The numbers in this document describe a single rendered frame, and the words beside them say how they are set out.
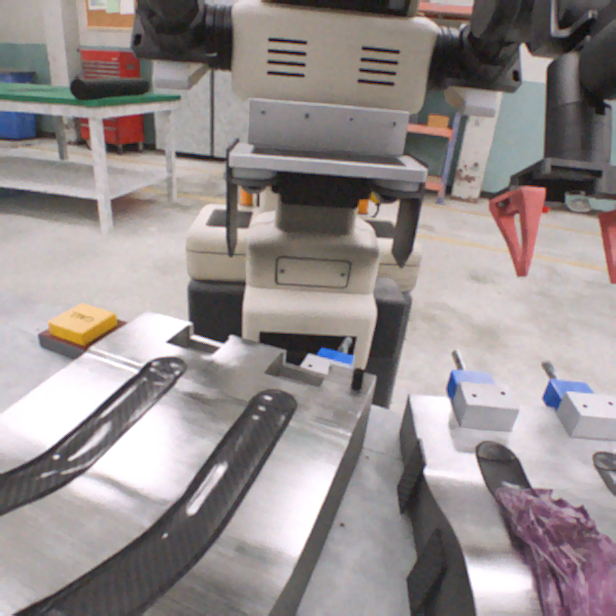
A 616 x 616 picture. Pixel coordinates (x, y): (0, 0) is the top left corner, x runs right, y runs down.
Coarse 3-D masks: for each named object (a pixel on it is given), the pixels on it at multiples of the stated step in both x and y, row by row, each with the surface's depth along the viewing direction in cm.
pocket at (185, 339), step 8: (184, 328) 47; (192, 328) 48; (176, 336) 46; (184, 336) 48; (192, 336) 48; (176, 344) 46; (184, 344) 48; (192, 344) 48; (200, 344) 48; (208, 344) 47; (216, 344) 47; (200, 352) 48; (208, 352) 48
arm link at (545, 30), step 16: (544, 0) 40; (544, 16) 40; (592, 16) 36; (608, 16) 34; (544, 32) 40; (560, 32) 39; (576, 32) 38; (592, 32) 36; (608, 32) 33; (544, 48) 41; (560, 48) 40; (592, 48) 35; (608, 48) 33; (592, 64) 35; (608, 64) 33; (592, 80) 36; (608, 80) 34; (608, 96) 36
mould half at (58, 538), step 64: (64, 384) 38; (192, 384) 39; (256, 384) 40; (0, 448) 31; (128, 448) 33; (192, 448) 33; (320, 448) 34; (64, 512) 26; (128, 512) 28; (256, 512) 29; (320, 512) 30; (0, 576) 20; (64, 576) 21; (192, 576) 24; (256, 576) 25
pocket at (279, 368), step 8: (280, 360) 45; (272, 368) 43; (280, 368) 45; (288, 368) 45; (296, 368) 45; (304, 368) 45; (280, 376) 45; (288, 376) 45; (296, 376) 45; (304, 376) 45; (312, 376) 44; (320, 376) 44; (304, 384) 45; (312, 384) 45; (320, 384) 44
